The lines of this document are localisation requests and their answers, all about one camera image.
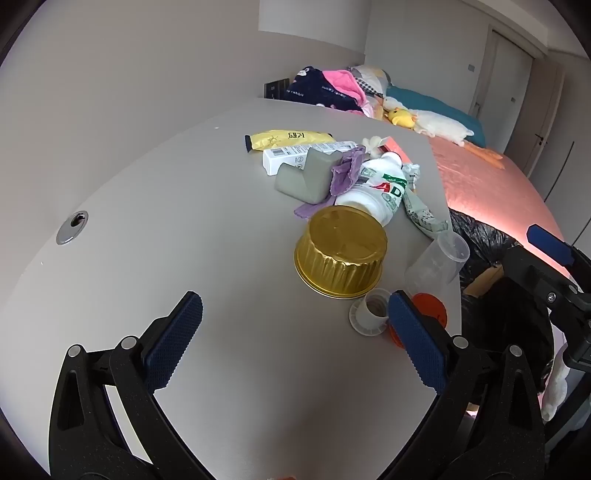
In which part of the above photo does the yellow duck plush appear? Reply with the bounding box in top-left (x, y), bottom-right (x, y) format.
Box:
top-left (385, 107), bottom-right (416, 127)

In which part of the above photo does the white bottle green red label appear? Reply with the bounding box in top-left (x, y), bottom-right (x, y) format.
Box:
top-left (335, 151), bottom-right (409, 227)

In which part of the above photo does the metal desk cable grommet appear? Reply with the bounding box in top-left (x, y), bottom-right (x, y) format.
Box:
top-left (55, 210), bottom-right (89, 245)

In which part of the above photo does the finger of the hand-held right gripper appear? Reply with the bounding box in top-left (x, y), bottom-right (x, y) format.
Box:
top-left (502, 247), bottom-right (583, 319)
top-left (526, 224), bottom-right (591, 278)

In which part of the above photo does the white goose plush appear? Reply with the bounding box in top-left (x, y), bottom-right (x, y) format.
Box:
top-left (409, 108), bottom-right (504, 169)

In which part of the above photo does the orange plastic lid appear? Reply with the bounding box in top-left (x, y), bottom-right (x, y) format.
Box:
top-left (387, 292), bottom-right (448, 348)

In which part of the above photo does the black box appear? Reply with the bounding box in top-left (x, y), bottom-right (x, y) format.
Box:
top-left (263, 78), bottom-right (291, 100)

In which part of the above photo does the grey foam corner guard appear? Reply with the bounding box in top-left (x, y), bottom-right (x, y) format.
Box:
top-left (274, 144), bottom-right (345, 205)

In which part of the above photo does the patchwork patterned pillow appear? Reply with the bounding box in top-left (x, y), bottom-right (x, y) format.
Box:
top-left (348, 65), bottom-right (393, 100)

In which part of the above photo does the gold foil bowl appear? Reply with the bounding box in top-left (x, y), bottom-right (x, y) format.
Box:
top-left (294, 205), bottom-right (389, 296)

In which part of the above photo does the patterned wrapper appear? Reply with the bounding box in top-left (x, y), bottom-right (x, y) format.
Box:
top-left (399, 162), bottom-right (451, 240)

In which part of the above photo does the white plastic cap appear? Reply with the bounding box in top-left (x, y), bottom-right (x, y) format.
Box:
top-left (348, 288), bottom-right (393, 337)

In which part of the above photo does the teal pillow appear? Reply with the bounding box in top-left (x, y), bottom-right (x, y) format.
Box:
top-left (385, 85), bottom-right (486, 147)

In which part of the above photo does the purple plastic bag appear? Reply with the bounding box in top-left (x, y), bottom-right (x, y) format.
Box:
top-left (294, 145), bottom-right (368, 222)

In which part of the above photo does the yellow snack packet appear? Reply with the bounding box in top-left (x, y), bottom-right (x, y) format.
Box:
top-left (244, 129), bottom-right (335, 153)

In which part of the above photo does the clear plastic cup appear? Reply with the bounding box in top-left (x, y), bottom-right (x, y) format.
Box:
top-left (404, 231), bottom-right (471, 298)

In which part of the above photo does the white wardrobe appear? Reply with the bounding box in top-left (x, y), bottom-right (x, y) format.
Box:
top-left (531, 69), bottom-right (591, 250)

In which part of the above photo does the pink fleece garment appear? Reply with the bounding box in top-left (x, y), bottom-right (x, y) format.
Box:
top-left (322, 69), bottom-right (368, 104)

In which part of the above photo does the white room door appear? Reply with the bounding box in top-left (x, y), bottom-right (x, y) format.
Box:
top-left (468, 28), bottom-right (539, 151)

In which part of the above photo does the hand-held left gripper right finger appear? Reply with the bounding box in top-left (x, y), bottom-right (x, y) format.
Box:
top-left (383, 290), bottom-right (546, 480)

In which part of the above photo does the black bag lined cardboard bin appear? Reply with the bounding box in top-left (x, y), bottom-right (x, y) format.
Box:
top-left (447, 208), bottom-right (557, 416)

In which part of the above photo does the bed with pink sheet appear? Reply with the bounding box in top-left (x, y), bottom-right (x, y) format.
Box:
top-left (429, 136), bottom-right (566, 273)

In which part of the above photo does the beige door with black handle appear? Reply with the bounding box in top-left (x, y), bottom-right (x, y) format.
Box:
top-left (503, 62), bottom-right (566, 185)

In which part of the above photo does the pink white cartoon blanket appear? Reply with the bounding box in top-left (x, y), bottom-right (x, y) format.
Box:
top-left (361, 90), bottom-right (386, 120)

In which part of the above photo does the long white printed carton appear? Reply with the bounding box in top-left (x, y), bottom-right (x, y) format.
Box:
top-left (262, 140), bottom-right (358, 176)

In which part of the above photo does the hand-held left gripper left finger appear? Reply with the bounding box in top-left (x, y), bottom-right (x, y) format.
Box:
top-left (48, 291), bottom-right (218, 480)

